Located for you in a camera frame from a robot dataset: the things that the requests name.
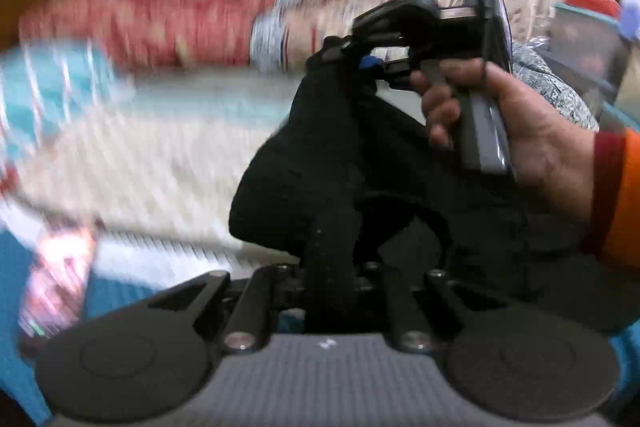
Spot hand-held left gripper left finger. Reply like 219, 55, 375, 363
147, 263, 308, 354

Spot clear container with red lid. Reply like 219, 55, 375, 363
549, 0, 632, 110

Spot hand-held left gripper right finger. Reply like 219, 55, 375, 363
356, 259, 502, 354

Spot person's right hand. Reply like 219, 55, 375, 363
409, 59, 598, 220

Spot teal patterned pillow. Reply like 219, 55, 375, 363
0, 41, 133, 150

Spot beige floral cloth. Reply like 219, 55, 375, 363
249, 0, 353, 75

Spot red floral cloth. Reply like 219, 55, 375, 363
19, 0, 282, 74

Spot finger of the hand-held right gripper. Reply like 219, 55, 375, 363
358, 55, 417, 88
305, 34, 409, 74

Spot pink patterned flat object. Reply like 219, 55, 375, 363
19, 221, 99, 344

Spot black pants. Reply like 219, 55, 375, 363
229, 51, 637, 334

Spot grey patterned cloth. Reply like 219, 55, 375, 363
510, 43, 599, 132

